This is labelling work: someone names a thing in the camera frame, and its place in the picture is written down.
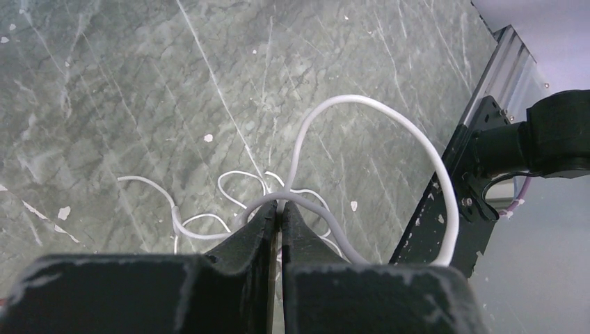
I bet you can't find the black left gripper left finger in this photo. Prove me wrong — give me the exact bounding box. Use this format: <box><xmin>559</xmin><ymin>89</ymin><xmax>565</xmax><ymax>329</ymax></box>
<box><xmin>1</xmin><ymin>202</ymin><xmax>278</xmax><ymax>333</ymax></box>

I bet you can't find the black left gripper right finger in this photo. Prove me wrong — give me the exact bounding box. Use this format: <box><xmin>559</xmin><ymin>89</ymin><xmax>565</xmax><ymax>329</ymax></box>
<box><xmin>282</xmin><ymin>202</ymin><xmax>487</xmax><ymax>333</ymax></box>

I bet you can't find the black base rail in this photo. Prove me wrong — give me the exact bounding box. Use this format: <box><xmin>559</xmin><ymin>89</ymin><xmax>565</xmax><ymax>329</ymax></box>
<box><xmin>389</xmin><ymin>95</ymin><xmax>513</xmax><ymax>280</ymax></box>

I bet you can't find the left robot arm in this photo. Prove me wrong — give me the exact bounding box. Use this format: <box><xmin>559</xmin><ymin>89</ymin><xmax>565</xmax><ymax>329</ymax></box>
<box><xmin>1</xmin><ymin>90</ymin><xmax>589</xmax><ymax>333</ymax></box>

